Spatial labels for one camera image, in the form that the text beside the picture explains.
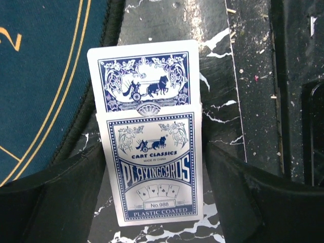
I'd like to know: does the deck of playing cards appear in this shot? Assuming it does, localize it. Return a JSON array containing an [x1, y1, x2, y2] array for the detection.
[[87, 39, 201, 113]]

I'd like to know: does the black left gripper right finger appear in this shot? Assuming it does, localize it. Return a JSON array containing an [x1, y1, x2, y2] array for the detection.
[[205, 144, 323, 242]]

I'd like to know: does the blue playing card box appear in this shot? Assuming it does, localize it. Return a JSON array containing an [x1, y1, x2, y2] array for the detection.
[[97, 110, 203, 227]]

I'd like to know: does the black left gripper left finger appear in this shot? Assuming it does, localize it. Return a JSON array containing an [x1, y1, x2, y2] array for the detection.
[[1, 143, 106, 242]]

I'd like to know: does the round blue poker mat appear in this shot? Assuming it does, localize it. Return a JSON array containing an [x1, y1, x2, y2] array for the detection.
[[1, 1, 126, 185]]

